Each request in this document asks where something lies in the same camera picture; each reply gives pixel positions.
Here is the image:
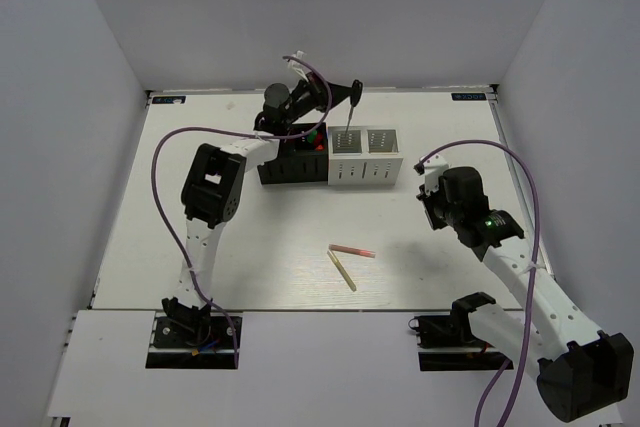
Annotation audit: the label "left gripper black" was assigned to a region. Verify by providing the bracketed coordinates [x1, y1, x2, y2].
[284, 72, 355, 127]

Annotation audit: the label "black handled scissors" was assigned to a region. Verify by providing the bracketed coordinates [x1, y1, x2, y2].
[345, 80, 363, 132]

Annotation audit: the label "green cap black highlighter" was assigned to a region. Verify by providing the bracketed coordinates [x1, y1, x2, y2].
[306, 130, 319, 143]

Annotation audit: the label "slim orange pen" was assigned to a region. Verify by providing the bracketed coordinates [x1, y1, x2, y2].
[328, 244, 376, 258]

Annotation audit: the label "slim yellow pen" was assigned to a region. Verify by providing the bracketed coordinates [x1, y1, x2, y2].
[327, 250, 357, 292]

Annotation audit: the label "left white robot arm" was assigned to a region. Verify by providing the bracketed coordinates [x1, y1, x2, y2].
[162, 73, 363, 348]

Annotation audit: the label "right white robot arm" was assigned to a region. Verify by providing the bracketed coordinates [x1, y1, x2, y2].
[417, 160, 634, 423]

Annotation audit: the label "white double pen holder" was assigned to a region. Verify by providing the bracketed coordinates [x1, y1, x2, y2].
[328, 126, 404, 187]

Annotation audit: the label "black double pen holder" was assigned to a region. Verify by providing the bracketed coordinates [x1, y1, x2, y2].
[257, 123, 329, 185]

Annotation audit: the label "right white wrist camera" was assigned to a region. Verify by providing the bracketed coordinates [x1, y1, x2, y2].
[414, 154, 449, 191]

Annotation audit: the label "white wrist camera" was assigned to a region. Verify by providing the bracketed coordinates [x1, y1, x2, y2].
[283, 50, 310, 80]
[414, 154, 449, 191]

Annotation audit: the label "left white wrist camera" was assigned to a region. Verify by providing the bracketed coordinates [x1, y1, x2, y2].
[283, 50, 310, 80]

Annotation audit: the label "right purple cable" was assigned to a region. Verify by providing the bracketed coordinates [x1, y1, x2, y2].
[414, 140, 541, 427]

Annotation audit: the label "purple cable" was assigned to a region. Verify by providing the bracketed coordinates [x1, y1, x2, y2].
[414, 140, 541, 427]
[151, 54, 331, 368]

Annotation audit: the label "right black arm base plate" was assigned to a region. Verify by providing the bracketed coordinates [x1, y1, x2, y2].
[407, 312, 513, 372]

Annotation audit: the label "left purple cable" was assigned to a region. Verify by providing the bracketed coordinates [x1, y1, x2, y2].
[151, 54, 331, 368]

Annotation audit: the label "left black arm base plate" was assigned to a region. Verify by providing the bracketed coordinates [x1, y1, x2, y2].
[145, 315, 237, 370]

